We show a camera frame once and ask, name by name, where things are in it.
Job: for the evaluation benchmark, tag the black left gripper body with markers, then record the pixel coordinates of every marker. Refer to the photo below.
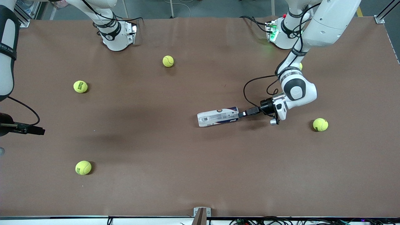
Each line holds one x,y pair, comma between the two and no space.
266,106

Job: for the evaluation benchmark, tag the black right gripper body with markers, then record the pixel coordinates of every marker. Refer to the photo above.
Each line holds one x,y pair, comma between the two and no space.
4,124

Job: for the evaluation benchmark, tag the clear tennis ball can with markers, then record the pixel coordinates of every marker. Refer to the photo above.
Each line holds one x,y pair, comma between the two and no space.
217,117

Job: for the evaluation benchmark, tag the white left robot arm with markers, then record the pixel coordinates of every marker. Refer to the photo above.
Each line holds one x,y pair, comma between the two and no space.
328,25

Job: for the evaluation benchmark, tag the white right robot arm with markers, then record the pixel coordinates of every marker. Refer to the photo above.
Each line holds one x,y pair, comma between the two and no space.
115,40

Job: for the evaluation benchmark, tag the brown table cover mat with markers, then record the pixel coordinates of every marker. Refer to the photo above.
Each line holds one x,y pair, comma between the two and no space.
200,156

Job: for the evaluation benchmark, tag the grey metal leg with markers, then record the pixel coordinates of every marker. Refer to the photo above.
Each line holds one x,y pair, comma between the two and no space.
172,9
272,7

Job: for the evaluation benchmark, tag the aluminium frame post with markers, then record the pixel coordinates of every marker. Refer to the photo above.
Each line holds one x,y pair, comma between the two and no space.
25,23
379,19

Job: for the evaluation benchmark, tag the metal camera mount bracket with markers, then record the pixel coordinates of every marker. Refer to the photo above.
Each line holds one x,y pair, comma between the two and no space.
201,217

